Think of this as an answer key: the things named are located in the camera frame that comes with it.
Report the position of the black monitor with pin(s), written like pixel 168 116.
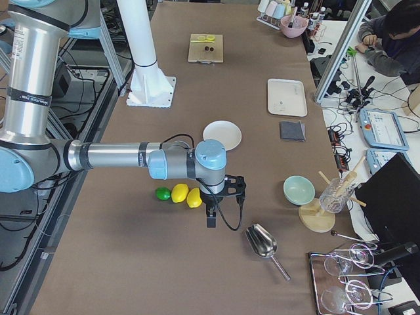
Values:
pixel 392 201

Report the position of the cream round plate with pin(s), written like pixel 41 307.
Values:
pixel 226 132

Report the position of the cream rabbit tray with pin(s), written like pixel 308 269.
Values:
pixel 286 97

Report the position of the yellow lemon middle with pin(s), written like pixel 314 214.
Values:
pixel 179 192

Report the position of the yellow lemon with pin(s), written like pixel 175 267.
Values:
pixel 194 198
pixel 179 192

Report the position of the seated person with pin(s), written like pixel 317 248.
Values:
pixel 390 43

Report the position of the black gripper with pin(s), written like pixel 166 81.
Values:
pixel 209 199

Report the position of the pastel cup rack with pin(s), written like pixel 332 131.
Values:
pixel 271 12

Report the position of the clear textured glass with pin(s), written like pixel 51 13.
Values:
pixel 336 195

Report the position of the pink bowl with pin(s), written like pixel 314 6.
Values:
pixel 299 26

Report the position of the mint green bowl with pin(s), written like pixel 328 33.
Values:
pixel 298 190

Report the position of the green lime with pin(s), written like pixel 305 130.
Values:
pixel 163 193

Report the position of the metal glass rack tray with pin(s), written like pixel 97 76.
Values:
pixel 340 280

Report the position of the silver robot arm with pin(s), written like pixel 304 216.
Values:
pixel 28 156

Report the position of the blue teach pendant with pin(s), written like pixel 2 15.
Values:
pixel 376 158
pixel 382 129

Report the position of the aluminium frame post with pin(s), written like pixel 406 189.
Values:
pixel 349 31

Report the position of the wooden cutting board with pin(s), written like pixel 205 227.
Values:
pixel 197 53

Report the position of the grey folded cloth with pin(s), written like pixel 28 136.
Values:
pixel 292 130

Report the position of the wooden cup stand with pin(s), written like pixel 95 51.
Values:
pixel 318 220

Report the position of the metal scoop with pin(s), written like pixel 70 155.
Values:
pixel 265 246

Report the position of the yellow lemon outer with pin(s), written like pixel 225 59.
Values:
pixel 194 198

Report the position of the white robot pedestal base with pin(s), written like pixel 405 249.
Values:
pixel 149 85

